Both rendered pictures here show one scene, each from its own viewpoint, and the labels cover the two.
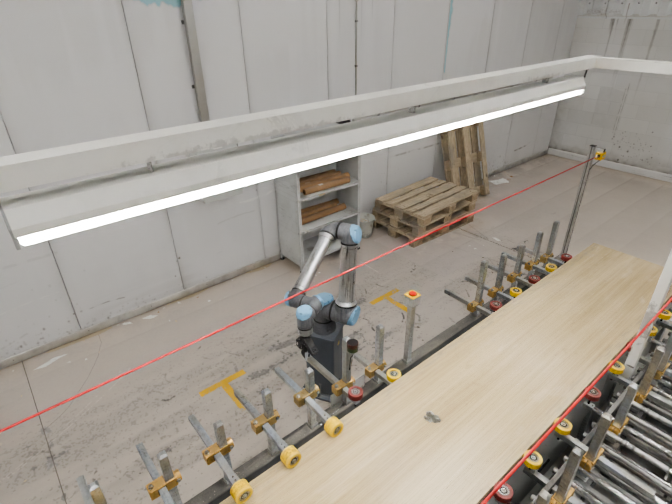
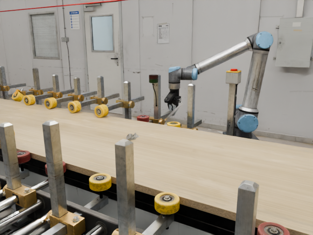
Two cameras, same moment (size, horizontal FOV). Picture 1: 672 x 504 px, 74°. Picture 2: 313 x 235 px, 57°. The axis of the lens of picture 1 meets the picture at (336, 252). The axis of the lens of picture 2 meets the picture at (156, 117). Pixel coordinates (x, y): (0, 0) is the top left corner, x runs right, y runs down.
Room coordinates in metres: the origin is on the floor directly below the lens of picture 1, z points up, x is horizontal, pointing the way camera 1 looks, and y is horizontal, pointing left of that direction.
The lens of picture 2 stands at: (1.17, -1.86, 1.39)
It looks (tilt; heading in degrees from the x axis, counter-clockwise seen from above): 15 degrees down; 70
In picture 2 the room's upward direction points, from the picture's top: straight up
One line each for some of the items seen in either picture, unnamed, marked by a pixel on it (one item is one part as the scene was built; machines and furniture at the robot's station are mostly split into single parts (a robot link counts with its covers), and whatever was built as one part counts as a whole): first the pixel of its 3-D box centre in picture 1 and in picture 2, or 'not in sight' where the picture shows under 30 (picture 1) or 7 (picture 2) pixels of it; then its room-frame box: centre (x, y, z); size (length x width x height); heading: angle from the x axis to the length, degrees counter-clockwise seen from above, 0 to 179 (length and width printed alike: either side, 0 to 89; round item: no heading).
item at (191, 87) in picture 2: (378, 357); (190, 120); (1.98, -0.24, 0.89); 0.04 x 0.04 x 0.48; 39
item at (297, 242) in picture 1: (318, 195); not in sight; (4.78, 0.19, 0.78); 0.90 x 0.45 x 1.55; 129
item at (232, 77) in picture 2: (412, 299); (233, 77); (2.14, -0.44, 1.18); 0.07 x 0.07 x 0.08; 39
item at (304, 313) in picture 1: (304, 317); (174, 74); (2.05, 0.18, 1.14); 0.10 x 0.09 x 0.12; 154
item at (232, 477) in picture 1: (214, 450); (75, 96); (1.32, 0.56, 0.95); 0.50 x 0.04 x 0.04; 39
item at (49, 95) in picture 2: (159, 484); (54, 94); (1.17, 0.76, 0.95); 0.50 x 0.04 x 0.04; 39
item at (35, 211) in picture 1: (410, 124); not in sight; (1.57, -0.27, 2.34); 2.40 x 0.12 x 0.08; 129
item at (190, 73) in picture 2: (312, 305); (189, 73); (2.15, 0.15, 1.14); 0.12 x 0.12 x 0.09; 64
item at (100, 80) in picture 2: (270, 425); (101, 107); (1.50, 0.34, 0.90); 0.04 x 0.04 x 0.48; 39
